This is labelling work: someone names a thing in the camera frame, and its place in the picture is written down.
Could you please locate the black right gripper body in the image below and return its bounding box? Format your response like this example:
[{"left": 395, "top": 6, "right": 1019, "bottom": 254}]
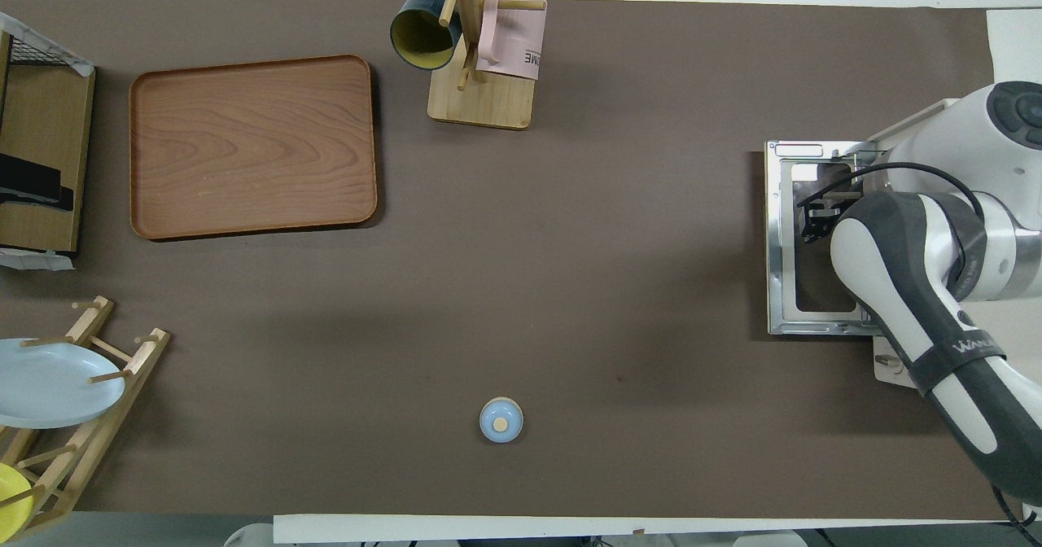
[{"left": 814, "top": 190, "right": 865, "bottom": 224}]

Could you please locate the brown table mat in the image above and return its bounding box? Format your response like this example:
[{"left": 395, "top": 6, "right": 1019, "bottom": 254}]
[{"left": 0, "top": 0, "right": 997, "bottom": 523}]

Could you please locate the pink mug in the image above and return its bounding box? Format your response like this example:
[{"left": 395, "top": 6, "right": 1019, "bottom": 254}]
[{"left": 475, "top": 0, "right": 548, "bottom": 83}]

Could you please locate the wooden mug tree stand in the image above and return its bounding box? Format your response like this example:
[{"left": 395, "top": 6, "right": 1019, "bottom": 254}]
[{"left": 388, "top": 0, "right": 548, "bottom": 132}]

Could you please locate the blue dome with wooden knob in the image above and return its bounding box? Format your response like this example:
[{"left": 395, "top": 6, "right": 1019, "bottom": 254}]
[{"left": 479, "top": 396, "right": 525, "bottom": 444}]

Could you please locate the dark blue mug yellow inside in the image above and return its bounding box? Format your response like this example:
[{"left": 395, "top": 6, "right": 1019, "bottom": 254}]
[{"left": 389, "top": 0, "right": 465, "bottom": 72}]

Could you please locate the brown wooden tray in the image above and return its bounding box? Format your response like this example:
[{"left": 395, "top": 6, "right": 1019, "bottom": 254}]
[{"left": 128, "top": 54, "right": 380, "bottom": 242}]

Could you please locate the wooden plate rack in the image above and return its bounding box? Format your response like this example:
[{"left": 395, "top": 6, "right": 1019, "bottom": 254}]
[{"left": 0, "top": 295, "right": 173, "bottom": 541}]

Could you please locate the light blue plate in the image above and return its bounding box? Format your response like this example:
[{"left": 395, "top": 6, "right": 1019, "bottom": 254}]
[{"left": 0, "top": 337, "right": 128, "bottom": 431}]

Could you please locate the black flat block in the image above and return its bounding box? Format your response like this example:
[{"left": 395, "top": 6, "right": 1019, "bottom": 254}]
[{"left": 0, "top": 153, "right": 75, "bottom": 212}]

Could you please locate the yellow plate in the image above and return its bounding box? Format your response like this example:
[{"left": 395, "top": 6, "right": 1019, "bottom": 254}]
[{"left": 0, "top": 462, "right": 36, "bottom": 539}]

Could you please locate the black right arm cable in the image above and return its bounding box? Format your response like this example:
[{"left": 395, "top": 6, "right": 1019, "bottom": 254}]
[{"left": 796, "top": 161, "right": 987, "bottom": 224}]

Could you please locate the black wire basket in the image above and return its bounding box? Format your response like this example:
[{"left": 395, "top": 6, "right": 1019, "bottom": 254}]
[{"left": 0, "top": 31, "right": 84, "bottom": 68}]

